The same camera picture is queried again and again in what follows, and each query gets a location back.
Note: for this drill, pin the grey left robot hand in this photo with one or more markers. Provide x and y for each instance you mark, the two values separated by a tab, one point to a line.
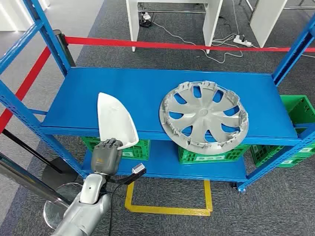
106	158

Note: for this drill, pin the white curved plastic shell part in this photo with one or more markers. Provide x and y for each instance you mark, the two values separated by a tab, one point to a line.
115	120

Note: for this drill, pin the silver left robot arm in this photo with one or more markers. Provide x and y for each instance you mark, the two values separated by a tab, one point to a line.
83	211

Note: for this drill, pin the blue metal shelf rack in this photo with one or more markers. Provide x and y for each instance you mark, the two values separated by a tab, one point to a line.
137	97

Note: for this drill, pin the green plastic crate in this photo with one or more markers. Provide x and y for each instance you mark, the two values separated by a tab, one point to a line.
140	150
300	110
229	156
304	163

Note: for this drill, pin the short red barrier belt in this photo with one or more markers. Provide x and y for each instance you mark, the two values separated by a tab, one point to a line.
24	86

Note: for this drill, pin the silver wheel hubcap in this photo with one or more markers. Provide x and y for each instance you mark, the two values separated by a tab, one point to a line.
204	112

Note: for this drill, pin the white panel-leg table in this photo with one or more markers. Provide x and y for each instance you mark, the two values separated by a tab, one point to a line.
267	19
134	19

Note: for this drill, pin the black power adapter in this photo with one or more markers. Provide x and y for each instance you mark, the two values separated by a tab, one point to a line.
145	20

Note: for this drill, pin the white power strip black plug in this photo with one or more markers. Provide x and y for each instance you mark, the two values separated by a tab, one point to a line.
242	41

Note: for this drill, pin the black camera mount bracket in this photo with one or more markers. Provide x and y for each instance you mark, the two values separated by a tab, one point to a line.
128	179

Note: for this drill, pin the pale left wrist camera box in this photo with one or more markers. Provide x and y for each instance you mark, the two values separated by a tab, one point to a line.
138	168

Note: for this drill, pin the chrome stanchion post with base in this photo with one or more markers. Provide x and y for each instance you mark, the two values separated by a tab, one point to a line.
24	178

